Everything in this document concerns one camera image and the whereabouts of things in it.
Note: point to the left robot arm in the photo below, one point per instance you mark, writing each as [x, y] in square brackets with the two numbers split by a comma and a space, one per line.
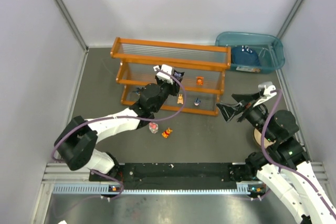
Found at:
[77, 143]

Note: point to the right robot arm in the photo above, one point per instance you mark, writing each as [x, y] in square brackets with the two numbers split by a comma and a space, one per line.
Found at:
[282, 165]

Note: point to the grey slotted cable duct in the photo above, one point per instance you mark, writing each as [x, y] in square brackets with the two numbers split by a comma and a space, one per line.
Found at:
[113, 189]

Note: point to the orange wooden shelf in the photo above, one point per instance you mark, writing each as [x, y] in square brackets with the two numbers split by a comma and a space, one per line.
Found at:
[138, 57]

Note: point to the orange rabbit toy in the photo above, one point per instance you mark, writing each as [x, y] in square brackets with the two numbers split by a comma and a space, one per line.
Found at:
[180, 99]

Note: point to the blue donkey toy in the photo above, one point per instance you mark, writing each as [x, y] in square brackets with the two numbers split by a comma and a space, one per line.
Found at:
[197, 102]

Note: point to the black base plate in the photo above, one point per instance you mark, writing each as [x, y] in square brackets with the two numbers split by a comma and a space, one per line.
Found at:
[183, 175]

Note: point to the yellow bear toy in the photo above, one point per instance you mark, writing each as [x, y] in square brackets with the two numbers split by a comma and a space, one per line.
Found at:
[167, 133]

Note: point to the teal plastic bin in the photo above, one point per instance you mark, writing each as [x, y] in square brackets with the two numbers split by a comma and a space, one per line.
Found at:
[268, 47]

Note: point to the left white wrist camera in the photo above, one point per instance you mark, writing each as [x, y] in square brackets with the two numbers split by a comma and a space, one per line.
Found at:
[164, 73]

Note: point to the black white Kuromi toy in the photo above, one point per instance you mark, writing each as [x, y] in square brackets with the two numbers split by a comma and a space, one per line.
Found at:
[178, 75]

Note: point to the tan tape roll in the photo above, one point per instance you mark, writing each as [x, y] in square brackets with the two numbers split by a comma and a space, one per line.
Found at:
[257, 139]

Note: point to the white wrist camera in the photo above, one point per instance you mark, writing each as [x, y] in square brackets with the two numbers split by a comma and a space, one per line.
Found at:
[164, 73]
[267, 91]

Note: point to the pink heart flower toy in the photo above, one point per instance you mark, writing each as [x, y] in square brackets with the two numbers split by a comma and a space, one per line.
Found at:
[153, 127]

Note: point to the aluminium frame rail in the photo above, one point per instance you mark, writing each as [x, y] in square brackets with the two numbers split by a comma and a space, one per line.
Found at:
[59, 173]

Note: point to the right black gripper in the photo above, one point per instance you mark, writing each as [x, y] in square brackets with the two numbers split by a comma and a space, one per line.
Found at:
[243, 107]

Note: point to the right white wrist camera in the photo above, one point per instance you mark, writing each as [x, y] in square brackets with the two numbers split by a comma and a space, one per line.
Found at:
[267, 91]

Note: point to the dark blue cap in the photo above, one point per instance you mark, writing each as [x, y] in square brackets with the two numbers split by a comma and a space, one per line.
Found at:
[244, 55]

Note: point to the black and yellow toy figure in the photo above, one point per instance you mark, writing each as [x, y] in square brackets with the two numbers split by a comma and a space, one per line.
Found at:
[138, 91]

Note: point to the orange striped tiger toy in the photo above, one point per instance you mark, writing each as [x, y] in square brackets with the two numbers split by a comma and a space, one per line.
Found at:
[200, 80]

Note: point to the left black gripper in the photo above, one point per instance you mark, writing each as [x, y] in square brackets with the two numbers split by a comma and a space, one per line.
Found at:
[172, 84]

